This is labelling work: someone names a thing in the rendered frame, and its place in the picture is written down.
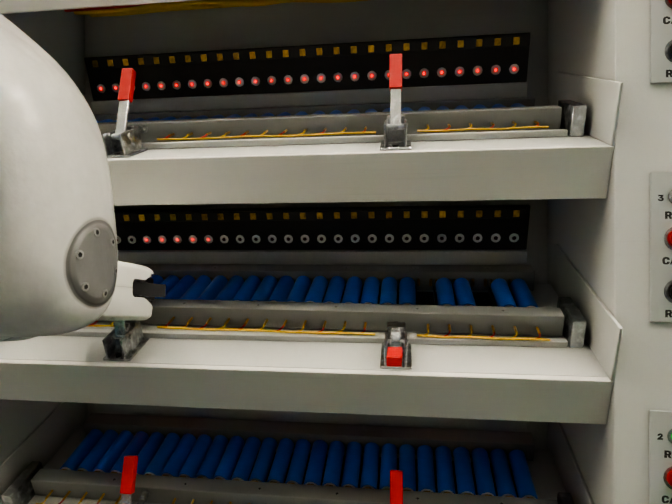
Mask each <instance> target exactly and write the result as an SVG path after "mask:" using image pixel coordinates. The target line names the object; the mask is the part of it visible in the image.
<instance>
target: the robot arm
mask: <svg viewBox="0 0 672 504"><path fill-rule="evenodd" d="M152 274H154V273H153V271H152V270H151V269H150V268H148V267H145V266H142V265H137V264H133V263H127V262H122V261H118V247H117V231H116V221H115V212H114V202H113V193H112V186H111V179H110V172H109V166H108V160H107V155H106V151H105V146H104V142H103V139H102V135H101V132H100V129H99V127H98V124H97V121H96V119H95V117H94V115H93V113H92V110H91V109H90V107H89V105H88V103H87V101H86V100H85V98H84V97H83V95H82V94H81V92H80V90H79V89H78V87H77V86H76V84H75V83H74V82H73V81H72V79H71V78H70V77H69V75H68V74H67V73H66V72H65V71H64V69H63V68H62V67H61V66H60V65H59V64H58V63H57V62H56V61H55V60H54V59H53V58H52V57H51V56H50V55H49V54H48V53H47V52H46V51H45V50H44V49H42V48H41V47H40V46H39V45H38V44H37V43H36V42H34V41H33V40H32V39H31V38H30V37H28V36H27V35H26V34H25V33H24V32H22V31H21V30H20V29H19V28H18V27H16V26H15V25H14V24H13V23H12V22H10V21H9V20H8V19H7V18H5V17H4V16H3V15H2V14H1V13H0V342H5V341H21V340H27V339H31V338H34V337H38V336H52V335H59V334H64V333H69V332H73V331H77V330H79V329H82V328H84V327H86V326H88V325H90V324H91V323H93V322H95V321H96V320H105V321H121V320H147V319H148V318H150V317H151V315H152V309H153V306H152V300H154V298H155V297H165V296H166V284H155V283H154V280H153V278H149V277H152Z"/></svg>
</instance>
